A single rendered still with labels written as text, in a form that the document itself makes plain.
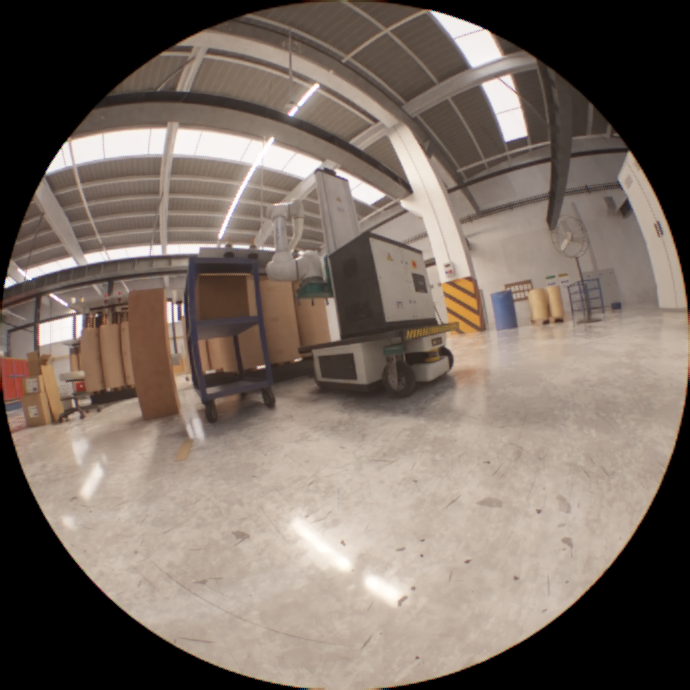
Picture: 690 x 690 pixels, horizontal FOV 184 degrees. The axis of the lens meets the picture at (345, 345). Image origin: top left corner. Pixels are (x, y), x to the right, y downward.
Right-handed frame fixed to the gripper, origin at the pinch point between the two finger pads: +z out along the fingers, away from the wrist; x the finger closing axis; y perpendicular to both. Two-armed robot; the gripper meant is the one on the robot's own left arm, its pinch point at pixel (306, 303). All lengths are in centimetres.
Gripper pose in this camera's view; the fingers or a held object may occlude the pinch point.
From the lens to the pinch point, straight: 181.9
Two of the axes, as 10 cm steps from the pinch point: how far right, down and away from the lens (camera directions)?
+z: 1.6, 9.9, 0.2
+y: -6.2, 0.9, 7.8
